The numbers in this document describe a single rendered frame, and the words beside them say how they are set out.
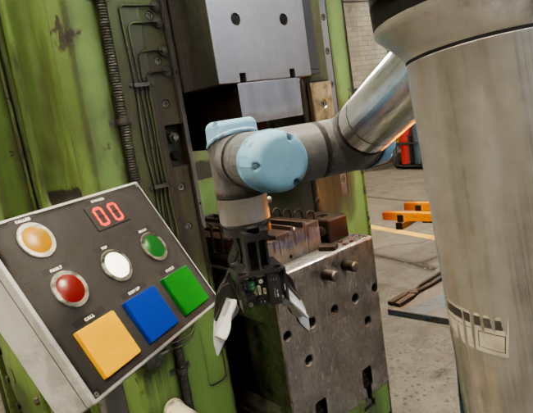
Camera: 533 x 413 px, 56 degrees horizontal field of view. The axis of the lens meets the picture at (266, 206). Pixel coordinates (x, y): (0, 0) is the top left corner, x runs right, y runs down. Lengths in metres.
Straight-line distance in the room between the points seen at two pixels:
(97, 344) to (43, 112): 0.88
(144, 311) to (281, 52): 0.73
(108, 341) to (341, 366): 0.79
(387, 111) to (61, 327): 0.50
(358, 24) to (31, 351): 9.02
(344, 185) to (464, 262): 1.35
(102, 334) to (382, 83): 0.50
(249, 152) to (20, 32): 1.04
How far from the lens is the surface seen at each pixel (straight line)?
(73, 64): 1.15
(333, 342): 1.36
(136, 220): 0.92
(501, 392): 0.32
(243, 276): 0.70
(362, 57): 9.44
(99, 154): 1.14
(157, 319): 0.83
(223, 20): 1.18
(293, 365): 1.27
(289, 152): 0.59
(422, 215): 1.45
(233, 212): 0.70
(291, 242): 1.27
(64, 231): 0.82
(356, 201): 1.69
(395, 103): 0.55
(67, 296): 0.76
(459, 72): 0.28
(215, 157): 0.69
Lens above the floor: 1.29
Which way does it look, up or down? 11 degrees down
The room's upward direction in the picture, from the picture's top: 9 degrees counter-clockwise
